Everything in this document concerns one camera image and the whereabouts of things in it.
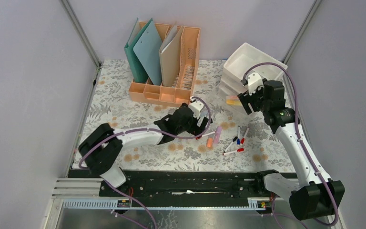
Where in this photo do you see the light blue folder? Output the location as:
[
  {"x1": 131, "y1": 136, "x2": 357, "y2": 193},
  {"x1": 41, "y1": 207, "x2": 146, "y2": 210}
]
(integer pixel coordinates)
[{"x1": 133, "y1": 19, "x2": 162, "y2": 85}]

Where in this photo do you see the green folder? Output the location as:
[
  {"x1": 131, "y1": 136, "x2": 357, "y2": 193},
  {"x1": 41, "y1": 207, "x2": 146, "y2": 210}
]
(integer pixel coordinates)
[{"x1": 124, "y1": 18, "x2": 153, "y2": 83}]

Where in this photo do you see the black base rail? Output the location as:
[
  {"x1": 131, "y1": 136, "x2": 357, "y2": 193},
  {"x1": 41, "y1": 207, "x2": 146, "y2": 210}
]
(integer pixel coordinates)
[{"x1": 68, "y1": 169, "x2": 297, "y2": 208}]

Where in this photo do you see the blue highlighter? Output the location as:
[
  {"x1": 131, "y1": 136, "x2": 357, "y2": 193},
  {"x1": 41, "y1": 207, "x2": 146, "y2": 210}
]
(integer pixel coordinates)
[{"x1": 199, "y1": 108, "x2": 209, "y2": 125}]

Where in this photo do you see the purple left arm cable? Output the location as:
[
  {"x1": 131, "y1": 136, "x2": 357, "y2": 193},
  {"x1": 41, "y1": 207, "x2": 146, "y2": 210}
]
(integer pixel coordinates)
[{"x1": 78, "y1": 96, "x2": 213, "y2": 229}]

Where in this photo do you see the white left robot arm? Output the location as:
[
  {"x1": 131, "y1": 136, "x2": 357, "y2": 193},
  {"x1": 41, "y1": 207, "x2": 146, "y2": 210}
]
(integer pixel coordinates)
[{"x1": 78, "y1": 103, "x2": 213, "y2": 196}]

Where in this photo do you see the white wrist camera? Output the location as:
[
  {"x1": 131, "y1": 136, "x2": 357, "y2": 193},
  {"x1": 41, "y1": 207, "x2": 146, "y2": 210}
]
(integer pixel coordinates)
[
  {"x1": 243, "y1": 71, "x2": 264, "y2": 94},
  {"x1": 188, "y1": 100, "x2": 204, "y2": 118}
]

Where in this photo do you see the blue cap marker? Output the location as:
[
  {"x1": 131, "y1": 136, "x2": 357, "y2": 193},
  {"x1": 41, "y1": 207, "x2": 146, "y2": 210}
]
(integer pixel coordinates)
[{"x1": 236, "y1": 126, "x2": 241, "y2": 146}]

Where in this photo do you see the tan kraft folder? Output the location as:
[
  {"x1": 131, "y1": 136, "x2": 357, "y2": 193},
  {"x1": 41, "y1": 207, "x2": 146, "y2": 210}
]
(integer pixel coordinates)
[{"x1": 159, "y1": 23, "x2": 183, "y2": 87}]

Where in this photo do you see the red cap marker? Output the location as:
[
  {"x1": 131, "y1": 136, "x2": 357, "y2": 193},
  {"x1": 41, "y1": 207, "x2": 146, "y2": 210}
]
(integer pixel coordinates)
[
  {"x1": 240, "y1": 127, "x2": 250, "y2": 146},
  {"x1": 196, "y1": 131, "x2": 215, "y2": 140}
]

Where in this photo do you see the floral table cloth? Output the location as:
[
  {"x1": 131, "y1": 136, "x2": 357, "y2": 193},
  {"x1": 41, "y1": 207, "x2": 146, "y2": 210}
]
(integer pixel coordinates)
[{"x1": 81, "y1": 60, "x2": 294, "y2": 173}]

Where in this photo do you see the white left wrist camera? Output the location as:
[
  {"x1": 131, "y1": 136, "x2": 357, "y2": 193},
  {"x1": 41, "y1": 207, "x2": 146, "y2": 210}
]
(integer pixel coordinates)
[{"x1": 188, "y1": 100, "x2": 204, "y2": 118}]

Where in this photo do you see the orange cap yellow highlighter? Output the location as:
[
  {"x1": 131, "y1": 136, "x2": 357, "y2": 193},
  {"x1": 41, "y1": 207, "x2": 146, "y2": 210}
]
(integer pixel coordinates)
[{"x1": 225, "y1": 99, "x2": 242, "y2": 106}]

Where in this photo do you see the white plastic drawer unit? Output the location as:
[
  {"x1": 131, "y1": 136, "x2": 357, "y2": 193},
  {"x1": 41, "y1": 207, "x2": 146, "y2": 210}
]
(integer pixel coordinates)
[{"x1": 217, "y1": 42, "x2": 288, "y2": 116}]

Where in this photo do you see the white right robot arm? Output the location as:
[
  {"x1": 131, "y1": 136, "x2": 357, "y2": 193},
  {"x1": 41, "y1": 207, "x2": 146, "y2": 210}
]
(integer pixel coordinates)
[{"x1": 238, "y1": 80, "x2": 345, "y2": 223}]

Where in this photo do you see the black cap marker right group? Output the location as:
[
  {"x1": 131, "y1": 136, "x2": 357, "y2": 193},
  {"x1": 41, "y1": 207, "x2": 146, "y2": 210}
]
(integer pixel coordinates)
[{"x1": 223, "y1": 136, "x2": 238, "y2": 153}]

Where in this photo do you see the pink purple highlighter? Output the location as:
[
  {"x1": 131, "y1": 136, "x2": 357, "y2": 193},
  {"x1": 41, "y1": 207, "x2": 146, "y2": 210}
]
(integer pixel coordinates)
[{"x1": 213, "y1": 126, "x2": 223, "y2": 146}]

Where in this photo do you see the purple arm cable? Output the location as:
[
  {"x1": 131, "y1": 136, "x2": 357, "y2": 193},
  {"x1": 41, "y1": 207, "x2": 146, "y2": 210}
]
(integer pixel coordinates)
[
  {"x1": 78, "y1": 96, "x2": 213, "y2": 229},
  {"x1": 242, "y1": 62, "x2": 340, "y2": 229}
]

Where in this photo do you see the red cap marker lowest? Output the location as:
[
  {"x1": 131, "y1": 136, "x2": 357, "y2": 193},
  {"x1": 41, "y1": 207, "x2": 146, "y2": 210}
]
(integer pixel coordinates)
[{"x1": 223, "y1": 147, "x2": 244, "y2": 156}]

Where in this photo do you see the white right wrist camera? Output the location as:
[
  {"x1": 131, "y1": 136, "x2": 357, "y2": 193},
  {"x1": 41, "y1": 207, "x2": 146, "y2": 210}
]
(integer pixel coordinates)
[{"x1": 243, "y1": 71, "x2": 264, "y2": 94}]

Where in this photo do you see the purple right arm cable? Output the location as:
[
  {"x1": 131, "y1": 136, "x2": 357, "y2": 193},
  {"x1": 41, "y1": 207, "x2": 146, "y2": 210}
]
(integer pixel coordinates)
[{"x1": 242, "y1": 62, "x2": 340, "y2": 229}]

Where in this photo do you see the orange plastic file organizer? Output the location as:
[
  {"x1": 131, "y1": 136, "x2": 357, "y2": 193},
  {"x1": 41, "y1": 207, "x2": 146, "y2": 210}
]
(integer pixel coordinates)
[{"x1": 128, "y1": 21, "x2": 201, "y2": 107}]

